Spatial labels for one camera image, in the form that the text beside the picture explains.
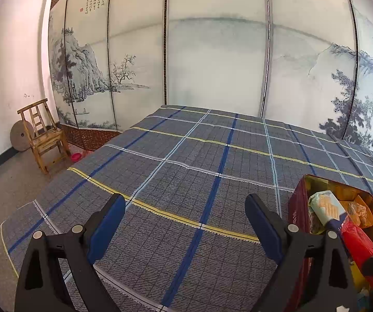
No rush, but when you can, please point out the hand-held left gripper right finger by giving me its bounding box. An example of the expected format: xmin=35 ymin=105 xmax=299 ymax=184
xmin=245 ymin=193 xmax=357 ymax=312

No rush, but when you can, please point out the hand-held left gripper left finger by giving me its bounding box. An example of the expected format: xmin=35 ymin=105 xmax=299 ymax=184
xmin=14 ymin=193 xmax=127 ymax=312

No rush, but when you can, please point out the red foil snack packet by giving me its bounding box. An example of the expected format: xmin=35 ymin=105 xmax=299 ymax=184
xmin=341 ymin=216 xmax=373 ymax=295

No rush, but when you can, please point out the red tin box gold inside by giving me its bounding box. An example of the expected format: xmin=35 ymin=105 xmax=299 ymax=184
xmin=287 ymin=174 xmax=373 ymax=312

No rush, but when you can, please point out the orange snack packet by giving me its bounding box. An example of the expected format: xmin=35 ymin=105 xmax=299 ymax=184
xmin=339 ymin=194 xmax=373 ymax=229

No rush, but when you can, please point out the white blue cracker packet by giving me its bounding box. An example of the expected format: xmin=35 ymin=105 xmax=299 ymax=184
xmin=308 ymin=190 xmax=349 ymax=235

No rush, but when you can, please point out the grey plaid tablecloth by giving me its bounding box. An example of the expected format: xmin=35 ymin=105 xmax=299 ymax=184
xmin=0 ymin=105 xmax=373 ymax=312

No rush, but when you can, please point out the bamboo chair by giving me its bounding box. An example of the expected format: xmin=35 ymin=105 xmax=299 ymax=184
xmin=17 ymin=98 xmax=72 ymax=176

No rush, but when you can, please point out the round stone disc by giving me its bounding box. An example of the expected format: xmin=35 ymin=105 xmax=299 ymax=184
xmin=10 ymin=120 xmax=34 ymax=152

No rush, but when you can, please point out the painted folding screen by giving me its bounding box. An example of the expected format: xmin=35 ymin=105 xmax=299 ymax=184
xmin=48 ymin=0 xmax=373 ymax=157

